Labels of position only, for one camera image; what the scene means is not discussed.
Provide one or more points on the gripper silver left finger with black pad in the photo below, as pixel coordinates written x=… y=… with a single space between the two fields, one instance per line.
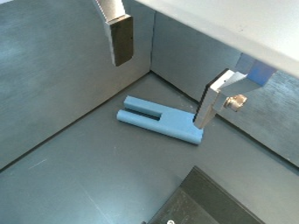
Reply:
x=118 y=29

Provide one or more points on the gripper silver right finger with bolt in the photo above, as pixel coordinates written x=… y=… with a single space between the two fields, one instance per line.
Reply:
x=224 y=91

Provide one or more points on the light blue forked peg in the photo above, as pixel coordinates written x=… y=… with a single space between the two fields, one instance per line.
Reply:
x=161 y=119

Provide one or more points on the black regrasp fixture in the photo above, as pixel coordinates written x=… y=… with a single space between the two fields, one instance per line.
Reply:
x=201 y=202

